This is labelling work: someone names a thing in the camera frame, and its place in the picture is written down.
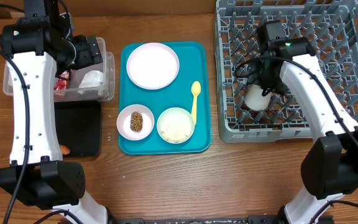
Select white plastic cup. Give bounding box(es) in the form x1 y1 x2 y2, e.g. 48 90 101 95
244 84 272 111

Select red snack wrapper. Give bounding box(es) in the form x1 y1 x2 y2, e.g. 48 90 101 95
53 70 73 100

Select small pink plate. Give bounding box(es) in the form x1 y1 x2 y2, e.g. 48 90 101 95
117 105 155 141

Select brown food scraps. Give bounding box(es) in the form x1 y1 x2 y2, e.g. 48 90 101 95
130 111 143 133

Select pale green bowl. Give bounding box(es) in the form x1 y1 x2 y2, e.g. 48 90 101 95
157 107 195 144

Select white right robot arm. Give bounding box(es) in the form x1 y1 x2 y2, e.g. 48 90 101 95
244 21 358 223

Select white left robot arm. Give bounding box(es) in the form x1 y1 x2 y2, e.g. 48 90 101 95
0 0 115 223

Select black waste tray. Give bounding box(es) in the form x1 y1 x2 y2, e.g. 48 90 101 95
55 100 102 157

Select grey dishwasher rack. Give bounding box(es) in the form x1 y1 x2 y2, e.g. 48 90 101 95
214 0 358 143

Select crumpled white tissue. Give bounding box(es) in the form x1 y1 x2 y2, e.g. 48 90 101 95
79 70 103 88

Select clear plastic bin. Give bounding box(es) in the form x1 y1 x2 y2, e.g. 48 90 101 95
12 37 115 103

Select large pink plate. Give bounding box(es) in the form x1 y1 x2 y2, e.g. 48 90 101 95
126 42 180 90

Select yellow plastic spoon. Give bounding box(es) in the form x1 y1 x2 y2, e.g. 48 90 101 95
191 81 201 124

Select teal plastic tray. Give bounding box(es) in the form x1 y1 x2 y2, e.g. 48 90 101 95
118 42 212 155

